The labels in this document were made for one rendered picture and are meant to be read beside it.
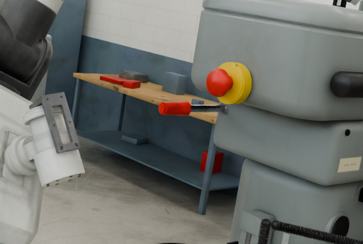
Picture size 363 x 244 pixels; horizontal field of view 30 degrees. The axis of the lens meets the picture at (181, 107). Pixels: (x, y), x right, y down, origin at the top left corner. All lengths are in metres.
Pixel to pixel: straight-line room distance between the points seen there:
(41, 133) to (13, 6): 0.27
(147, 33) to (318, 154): 6.87
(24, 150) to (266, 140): 0.37
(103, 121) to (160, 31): 1.45
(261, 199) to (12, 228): 0.40
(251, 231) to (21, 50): 0.48
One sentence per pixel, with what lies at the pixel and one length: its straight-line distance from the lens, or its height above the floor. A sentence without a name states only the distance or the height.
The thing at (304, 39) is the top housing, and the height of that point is 1.84.
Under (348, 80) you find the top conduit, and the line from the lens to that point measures 0.90.
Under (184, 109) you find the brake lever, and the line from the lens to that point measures 1.04.
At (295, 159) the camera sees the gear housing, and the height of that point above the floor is 1.66.
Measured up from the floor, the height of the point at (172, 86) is 0.96.
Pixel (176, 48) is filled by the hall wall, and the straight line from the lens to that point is 7.45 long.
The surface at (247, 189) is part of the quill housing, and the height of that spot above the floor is 1.57.
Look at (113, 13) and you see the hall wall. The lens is 8.32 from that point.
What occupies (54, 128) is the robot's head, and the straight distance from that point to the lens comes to 0.98.
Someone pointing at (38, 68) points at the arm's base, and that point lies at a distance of 1.19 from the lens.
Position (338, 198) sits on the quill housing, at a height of 1.60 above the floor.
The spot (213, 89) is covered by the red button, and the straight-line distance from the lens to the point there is 0.94.
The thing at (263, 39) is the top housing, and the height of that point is 1.83.
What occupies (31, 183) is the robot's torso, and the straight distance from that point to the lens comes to 1.08.
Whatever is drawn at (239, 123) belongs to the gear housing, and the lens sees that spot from 1.10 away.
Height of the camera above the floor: 1.87
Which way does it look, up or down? 9 degrees down
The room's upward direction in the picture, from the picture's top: 9 degrees clockwise
